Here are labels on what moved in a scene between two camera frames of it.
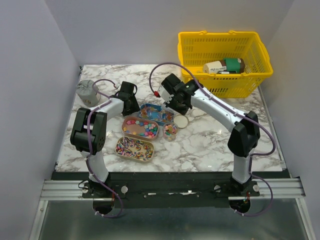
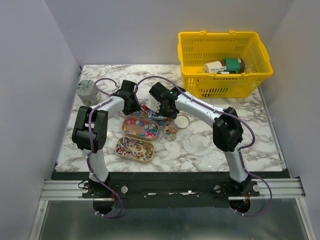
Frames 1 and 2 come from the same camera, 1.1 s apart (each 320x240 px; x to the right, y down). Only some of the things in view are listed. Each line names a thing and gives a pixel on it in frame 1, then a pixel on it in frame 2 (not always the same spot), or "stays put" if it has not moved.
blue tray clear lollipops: (156, 112) stays put
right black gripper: (182, 111) -> (173, 115)
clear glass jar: (170, 131) stays put
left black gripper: (135, 107) stays put
